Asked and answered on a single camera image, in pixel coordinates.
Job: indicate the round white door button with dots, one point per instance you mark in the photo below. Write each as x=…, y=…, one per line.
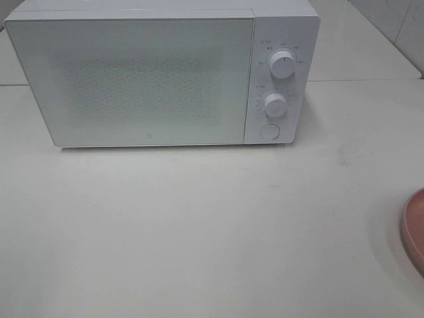
x=270, y=132

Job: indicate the pink round plate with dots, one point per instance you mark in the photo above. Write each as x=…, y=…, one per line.
x=412, y=229

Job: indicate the white microwave door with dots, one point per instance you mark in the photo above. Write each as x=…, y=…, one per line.
x=134, y=83

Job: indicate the lower white timer knob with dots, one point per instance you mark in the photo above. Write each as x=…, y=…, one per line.
x=275, y=105

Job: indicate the upper white power knob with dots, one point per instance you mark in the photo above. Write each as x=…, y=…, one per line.
x=282, y=64

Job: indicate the white microwave oven body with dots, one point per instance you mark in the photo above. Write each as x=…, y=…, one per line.
x=292, y=25

